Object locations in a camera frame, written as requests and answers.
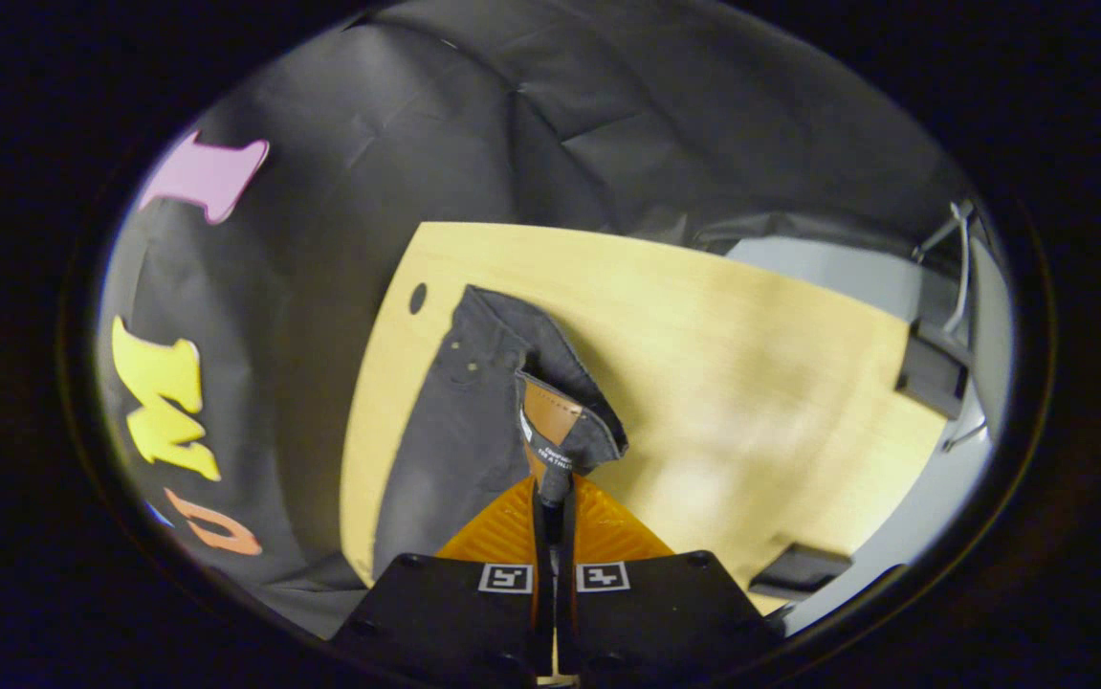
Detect dark grey jeans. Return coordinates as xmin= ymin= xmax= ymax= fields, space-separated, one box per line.
xmin=371 ymin=284 xmax=629 ymax=583

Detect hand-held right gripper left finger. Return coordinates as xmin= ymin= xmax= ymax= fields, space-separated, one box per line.
xmin=333 ymin=475 xmax=553 ymax=688

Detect grey metal stand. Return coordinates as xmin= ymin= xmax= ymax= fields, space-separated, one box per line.
xmin=912 ymin=199 xmax=981 ymax=338

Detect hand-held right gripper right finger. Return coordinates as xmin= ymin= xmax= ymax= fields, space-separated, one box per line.
xmin=555 ymin=475 xmax=788 ymax=688

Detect black backdrop cloth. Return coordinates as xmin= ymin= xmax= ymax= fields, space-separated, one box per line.
xmin=96 ymin=0 xmax=977 ymax=642

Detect black block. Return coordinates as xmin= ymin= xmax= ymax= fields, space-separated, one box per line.
xmin=749 ymin=543 xmax=854 ymax=602
xmin=894 ymin=319 xmax=974 ymax=422

